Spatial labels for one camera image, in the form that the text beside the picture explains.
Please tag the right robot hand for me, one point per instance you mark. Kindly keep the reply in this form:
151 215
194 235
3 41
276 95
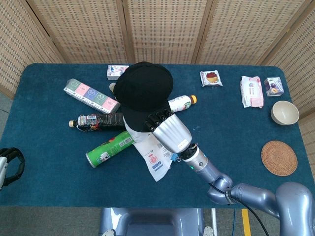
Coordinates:
172 132

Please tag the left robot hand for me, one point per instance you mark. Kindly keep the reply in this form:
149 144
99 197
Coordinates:
17 157

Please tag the black baseball cap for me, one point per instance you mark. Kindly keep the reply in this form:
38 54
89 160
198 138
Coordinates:
142 86

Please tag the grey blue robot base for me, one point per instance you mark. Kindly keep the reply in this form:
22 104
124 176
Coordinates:
152 221

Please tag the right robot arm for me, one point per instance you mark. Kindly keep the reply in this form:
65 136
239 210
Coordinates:
246 194

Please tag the white mannequin head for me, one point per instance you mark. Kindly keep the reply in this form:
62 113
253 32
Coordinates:
137 136

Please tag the blue binder clip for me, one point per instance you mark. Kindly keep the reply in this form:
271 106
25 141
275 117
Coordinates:
175 157

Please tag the white drink bottle orange cap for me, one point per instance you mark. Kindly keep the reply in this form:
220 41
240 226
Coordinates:
180 102

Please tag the white printed plastic bag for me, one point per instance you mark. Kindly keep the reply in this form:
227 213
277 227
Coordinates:
155 164

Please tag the blue table cloth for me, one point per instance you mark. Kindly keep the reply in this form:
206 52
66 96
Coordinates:
61 184

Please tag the green chips can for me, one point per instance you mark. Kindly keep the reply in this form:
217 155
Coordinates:
108 150

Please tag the snack packet red picture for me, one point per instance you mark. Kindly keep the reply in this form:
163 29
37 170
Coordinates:
211 78

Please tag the dark tea bottle black label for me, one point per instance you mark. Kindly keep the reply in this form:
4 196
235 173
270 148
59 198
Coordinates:
103 121

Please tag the brown bottle grey cap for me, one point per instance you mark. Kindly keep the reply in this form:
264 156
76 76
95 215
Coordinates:
112 86

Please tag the white blue milk carton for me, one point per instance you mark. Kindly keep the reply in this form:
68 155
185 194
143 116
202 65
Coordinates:
113 72

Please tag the white pink wet wipes pack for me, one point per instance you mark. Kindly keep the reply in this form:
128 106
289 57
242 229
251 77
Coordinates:
251 92

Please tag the multicolour tissue pack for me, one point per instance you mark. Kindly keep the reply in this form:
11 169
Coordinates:
91 94

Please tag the woven bamboo folding screen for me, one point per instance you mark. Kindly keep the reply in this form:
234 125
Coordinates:
160 29

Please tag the round woven coaster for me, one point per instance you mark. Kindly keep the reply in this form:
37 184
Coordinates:
279 158

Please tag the purple juice carton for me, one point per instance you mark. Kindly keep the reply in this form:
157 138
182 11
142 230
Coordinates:
273 86

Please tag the cream bowl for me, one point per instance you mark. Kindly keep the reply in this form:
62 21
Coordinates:
285 113

